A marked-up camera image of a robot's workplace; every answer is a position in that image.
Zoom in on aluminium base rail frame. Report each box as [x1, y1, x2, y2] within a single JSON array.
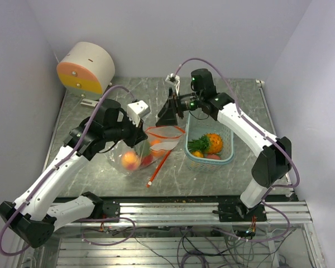
[[22, 200, 313, 227]]

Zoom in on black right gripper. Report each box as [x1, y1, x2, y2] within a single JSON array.
[[155, 88, 203, 127]]

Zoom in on pink toy fruit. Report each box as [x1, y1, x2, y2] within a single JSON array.
[[205, 154, 221, 160]]

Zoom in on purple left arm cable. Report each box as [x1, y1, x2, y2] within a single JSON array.
[[0, 85, 137, 256]]

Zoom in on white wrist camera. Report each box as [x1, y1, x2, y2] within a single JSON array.
[[165, 73, 180, 95], [126, 100, 151, 126]]

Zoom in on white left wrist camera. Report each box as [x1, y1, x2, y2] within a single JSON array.
[[126, 100, 151, 126]]

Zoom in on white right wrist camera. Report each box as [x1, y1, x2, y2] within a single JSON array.
[[165, 73, 180, 95]]

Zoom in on red toy apple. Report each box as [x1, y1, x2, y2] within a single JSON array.
[[140, 154, 154, 168]]

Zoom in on light blue plastic basket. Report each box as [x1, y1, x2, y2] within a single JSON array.
[[184, 111, 235, 171]]

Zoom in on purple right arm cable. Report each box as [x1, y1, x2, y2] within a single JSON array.
[[175, 58, 301, 202]]

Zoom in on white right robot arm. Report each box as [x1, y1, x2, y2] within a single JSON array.
[[156, 68, 291, 221]]

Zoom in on toy pineapple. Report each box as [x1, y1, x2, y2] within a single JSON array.
[[188, 133, 224, 154]]

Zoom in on small yellow toy fruit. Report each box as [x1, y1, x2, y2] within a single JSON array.
[[191, 151, 204, 158]]

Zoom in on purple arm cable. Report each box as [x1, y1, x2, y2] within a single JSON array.
[[175, 58, 301, 202], [0, 85, 137, 256]]

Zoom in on toy peach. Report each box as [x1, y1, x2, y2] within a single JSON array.
[[121, 151, 141, 171]]

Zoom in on white cylindrical drawer box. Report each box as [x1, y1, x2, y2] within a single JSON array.
[[56, 41, 115, 100]]

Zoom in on small white metal bracket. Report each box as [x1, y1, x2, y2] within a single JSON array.
[[80, 98, 99, 108]]

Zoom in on green yellow toy mango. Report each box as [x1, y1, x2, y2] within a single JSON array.
[[140, 140, 151, 158]]

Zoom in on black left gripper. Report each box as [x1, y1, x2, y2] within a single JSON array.
[[104, 111, 147, 148]]

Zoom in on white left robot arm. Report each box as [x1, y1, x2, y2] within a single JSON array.
[[0, 99, 150, 248]]

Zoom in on tangled cables under table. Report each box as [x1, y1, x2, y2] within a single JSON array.
[[80, 217, 296, 268]]

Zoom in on white corner bracket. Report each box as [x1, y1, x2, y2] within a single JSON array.
[[256, 79, 265, 88]]

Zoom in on toy orange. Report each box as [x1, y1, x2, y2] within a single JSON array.
[[150, 139, 165, 159]]

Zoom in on clear orange zip top bag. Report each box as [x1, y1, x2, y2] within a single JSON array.
[[104, 126, 185, 188]]

